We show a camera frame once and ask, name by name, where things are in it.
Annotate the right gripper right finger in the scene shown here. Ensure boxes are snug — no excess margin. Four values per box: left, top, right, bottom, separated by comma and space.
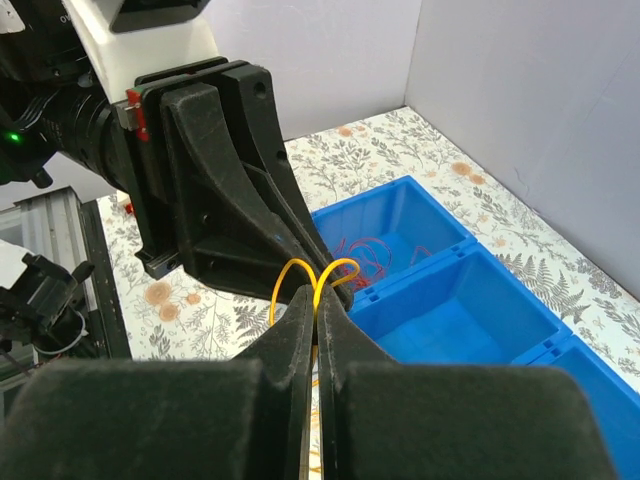
317, 288, 617, 479

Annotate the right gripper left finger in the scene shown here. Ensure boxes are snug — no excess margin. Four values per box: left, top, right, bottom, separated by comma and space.
1, 286, 313, 479

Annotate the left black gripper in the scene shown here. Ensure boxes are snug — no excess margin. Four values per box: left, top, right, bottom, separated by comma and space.
99, 57, 351, 306

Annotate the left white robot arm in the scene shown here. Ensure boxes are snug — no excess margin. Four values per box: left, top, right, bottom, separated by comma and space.
1, 1, 332, 302

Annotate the middle blue bin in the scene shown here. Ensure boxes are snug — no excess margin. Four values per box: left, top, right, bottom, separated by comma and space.
349, 246, 570, 365

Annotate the blue bin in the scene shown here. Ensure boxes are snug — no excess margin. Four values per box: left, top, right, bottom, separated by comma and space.
512, 336, 639, 479
349, 246, 570, 365
312, 175, 476, 300

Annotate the left blue bin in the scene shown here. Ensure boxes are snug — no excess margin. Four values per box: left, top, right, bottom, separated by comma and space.
312, 175, 476, 300

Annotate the right blue bin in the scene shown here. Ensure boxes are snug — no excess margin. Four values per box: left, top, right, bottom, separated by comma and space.
512, 336, 639, 479

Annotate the floral table mat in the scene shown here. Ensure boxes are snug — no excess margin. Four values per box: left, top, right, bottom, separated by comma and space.
98, 107, 639, 388

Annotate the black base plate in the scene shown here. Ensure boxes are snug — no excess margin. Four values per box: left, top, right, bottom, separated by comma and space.
80, 201, 132, 360

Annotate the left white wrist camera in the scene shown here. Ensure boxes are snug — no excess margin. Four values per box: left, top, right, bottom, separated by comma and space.
63, 0, 218, 104

